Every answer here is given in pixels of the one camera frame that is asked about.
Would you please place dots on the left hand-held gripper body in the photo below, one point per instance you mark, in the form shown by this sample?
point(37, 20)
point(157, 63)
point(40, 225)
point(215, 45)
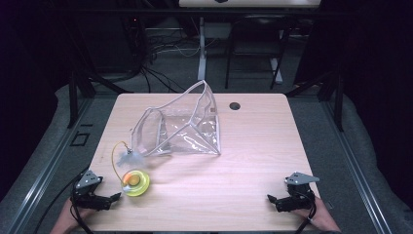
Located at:
point(87, 188)

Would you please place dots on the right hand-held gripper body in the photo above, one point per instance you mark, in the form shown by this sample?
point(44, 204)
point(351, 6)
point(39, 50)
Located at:
point(297, 195)

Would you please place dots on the person's right hand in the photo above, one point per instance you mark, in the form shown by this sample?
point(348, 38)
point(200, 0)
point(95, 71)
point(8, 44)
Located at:
point(319, 216)

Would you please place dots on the person's left hand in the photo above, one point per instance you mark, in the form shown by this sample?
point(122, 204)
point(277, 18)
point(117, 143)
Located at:
point(66, 219)

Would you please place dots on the yellow feather cat toy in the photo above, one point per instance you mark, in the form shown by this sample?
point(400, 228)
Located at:
point(135, 183)

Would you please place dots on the clear plastic zip bag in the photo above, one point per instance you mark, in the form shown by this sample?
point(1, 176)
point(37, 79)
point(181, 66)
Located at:
point(181, 130)

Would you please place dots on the black metal stand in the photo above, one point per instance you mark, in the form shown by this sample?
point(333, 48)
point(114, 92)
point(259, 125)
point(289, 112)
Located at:
point(76, 94)
point(328, 87)

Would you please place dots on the black chair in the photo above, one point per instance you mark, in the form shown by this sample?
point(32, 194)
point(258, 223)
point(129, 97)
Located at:
point(256, 39)

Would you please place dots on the white background desk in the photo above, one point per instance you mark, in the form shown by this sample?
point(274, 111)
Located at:
point(250, 3)

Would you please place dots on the aluminium floor rail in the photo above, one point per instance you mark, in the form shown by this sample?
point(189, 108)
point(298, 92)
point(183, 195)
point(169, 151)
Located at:
point(42, 172)
point(357, 175)

